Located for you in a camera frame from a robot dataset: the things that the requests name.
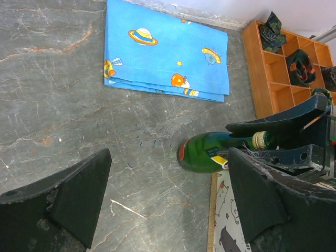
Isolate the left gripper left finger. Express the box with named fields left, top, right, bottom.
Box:
left=1, top=148, right=112, bottom=251

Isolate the blue patterned cloth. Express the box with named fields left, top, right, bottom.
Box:
left=103, top=1, right=229, bottom=102

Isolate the dark rolled item top-left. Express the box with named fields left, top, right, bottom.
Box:
left=259, top=12, right=287, bottom=53

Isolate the dark rolled item bottom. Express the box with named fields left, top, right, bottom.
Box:
left=311, top=88, right=333, bottom=105

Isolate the dark rolled item right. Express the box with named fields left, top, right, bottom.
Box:
left=321, top=66, right=336, bottom=92

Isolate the green glass bottle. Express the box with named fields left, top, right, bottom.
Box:
left=177, top=131, right=277, bottom=173

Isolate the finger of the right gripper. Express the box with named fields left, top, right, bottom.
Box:
left=226, top=93, right=328, bottom=149
left=219, top=144, right=328, bottom=172

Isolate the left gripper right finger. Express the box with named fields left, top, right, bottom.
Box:
left=228, top=148, right=335, bottom=251

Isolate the orange wooden compartment tray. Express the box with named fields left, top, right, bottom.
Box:
left=242, top=20, right=334, bottom=118

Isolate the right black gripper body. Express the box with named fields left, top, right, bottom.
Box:
left=288, top=104, right=336, bottom=190

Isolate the dark rolled item centre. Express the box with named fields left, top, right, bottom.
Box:
left=286, top=49, right=316, bottom=87

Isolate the brown canvas tote bag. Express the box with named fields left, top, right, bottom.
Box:
left=207, top=170, right=252, bottom=252

